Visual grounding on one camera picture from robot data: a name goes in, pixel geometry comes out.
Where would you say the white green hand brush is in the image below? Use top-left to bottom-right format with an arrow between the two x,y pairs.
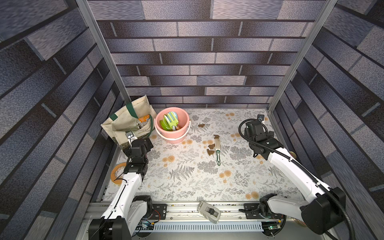
215,135 -> 221,166

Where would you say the pink plastic bucket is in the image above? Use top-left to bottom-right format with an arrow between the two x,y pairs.
155,107 -> 192,144

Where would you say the green hand rake wooden handle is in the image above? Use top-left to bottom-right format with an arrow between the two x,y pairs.
166,111 -> 180,131

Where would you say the green trowel yellow blue handle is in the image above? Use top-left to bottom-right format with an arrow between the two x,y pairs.
159,119 -> 173,131

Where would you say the blue trowel with soil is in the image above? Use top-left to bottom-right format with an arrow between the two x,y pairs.
165,112 -> 179,131

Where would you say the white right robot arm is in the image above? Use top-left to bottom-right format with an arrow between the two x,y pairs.
238,119 -> 356,240

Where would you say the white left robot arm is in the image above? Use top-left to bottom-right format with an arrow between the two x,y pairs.
88,138 -> 153,240

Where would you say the cream canvas tote bag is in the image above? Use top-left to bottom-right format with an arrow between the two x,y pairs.
101,96 -> 157,151

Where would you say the orange tape roll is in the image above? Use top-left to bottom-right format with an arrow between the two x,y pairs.
111,163 -> 127,185

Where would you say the grey tape dispenser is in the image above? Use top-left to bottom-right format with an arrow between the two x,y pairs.
197,201 -> 221,224

